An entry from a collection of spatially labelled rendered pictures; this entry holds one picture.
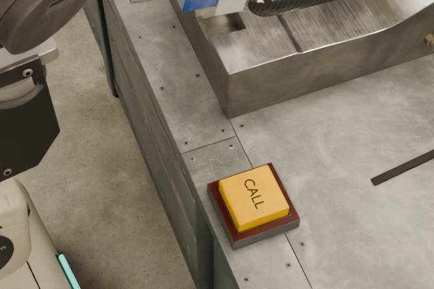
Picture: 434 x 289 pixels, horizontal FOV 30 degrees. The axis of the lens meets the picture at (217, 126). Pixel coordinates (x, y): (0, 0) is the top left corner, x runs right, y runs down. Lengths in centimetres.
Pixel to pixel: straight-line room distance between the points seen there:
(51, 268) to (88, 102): 63
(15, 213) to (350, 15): 46
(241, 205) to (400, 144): 22
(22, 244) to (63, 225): 82
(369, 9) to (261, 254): 33
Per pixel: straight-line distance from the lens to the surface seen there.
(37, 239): 153
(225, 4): 92
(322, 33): 97
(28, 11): 50
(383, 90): 103
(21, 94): 77
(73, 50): 213
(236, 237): 88
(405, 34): 102
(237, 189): 89
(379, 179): 96
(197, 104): 100
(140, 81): 154
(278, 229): 90
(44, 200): 188
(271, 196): 89
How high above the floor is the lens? 161
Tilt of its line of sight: 56 degrees down
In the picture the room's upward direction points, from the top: straight up
